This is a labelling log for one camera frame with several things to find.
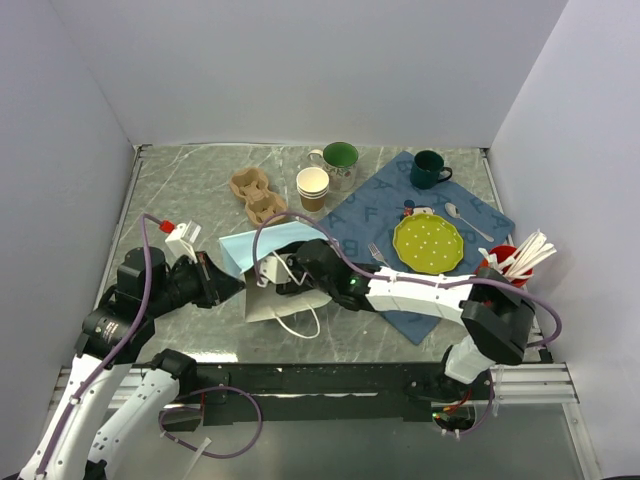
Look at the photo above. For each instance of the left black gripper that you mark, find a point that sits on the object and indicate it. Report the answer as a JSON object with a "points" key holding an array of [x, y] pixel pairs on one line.
{"points": [[207, 273]]}

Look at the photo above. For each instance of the light blue paper bag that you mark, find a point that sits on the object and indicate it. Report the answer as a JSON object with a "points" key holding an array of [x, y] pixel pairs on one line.
{"points": [[241, 253]]}

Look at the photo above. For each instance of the stack of brown paper cups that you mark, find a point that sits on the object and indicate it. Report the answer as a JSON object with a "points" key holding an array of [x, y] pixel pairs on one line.
{"points": [[312, 184]]}

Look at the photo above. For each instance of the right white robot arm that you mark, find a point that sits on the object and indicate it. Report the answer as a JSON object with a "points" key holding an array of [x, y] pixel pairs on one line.
{"points": [[496, 315]]}

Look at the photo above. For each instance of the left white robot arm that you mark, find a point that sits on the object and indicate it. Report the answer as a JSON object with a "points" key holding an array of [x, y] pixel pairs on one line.
{"points": [[82, 441]]}

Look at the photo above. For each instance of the blue alphabet cloth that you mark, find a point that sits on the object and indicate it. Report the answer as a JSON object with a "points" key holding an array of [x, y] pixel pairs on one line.
{"points": [[372, 211]]}

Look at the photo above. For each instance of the silver fork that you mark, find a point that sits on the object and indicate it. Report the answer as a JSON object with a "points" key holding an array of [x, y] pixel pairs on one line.
{"points": [[377, 255]]}

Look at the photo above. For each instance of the white mug green interior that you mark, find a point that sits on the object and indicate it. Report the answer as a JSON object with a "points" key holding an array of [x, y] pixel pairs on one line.
{"points": [[339, 161]]}

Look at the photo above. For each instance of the yellow dotted plate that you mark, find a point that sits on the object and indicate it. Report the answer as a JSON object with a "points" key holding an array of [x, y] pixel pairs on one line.
{"points": [[428, 244]]}

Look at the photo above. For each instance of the dark green mug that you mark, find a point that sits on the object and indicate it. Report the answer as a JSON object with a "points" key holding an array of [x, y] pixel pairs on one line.
{"points": [[428, 169]]}

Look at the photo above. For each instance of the silver spoon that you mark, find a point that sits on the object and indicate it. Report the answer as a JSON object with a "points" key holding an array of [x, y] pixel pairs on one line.
{"points": [[453, 211]]}

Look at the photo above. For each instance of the red cup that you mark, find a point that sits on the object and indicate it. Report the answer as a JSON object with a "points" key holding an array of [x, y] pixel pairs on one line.
{"points": [[501, 253]]}

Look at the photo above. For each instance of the white paper-wrapped straws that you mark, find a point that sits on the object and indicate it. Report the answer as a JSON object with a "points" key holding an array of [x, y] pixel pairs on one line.
{"points": [[534, 250]]}

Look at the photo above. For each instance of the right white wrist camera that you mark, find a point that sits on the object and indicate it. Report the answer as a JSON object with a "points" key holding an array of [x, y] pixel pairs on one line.
{"points": [[273, 269]]}

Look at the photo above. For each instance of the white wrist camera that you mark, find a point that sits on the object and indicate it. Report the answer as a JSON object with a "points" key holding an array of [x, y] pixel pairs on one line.
{"points": [[273, 269], [180, 238]]}

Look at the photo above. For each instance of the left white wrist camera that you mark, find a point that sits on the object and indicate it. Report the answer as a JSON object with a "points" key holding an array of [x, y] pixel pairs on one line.
{"points": [[180, 238]]}

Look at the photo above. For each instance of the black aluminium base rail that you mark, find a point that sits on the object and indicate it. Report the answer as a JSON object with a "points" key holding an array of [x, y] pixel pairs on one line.
{"points": [[230, 392]]}

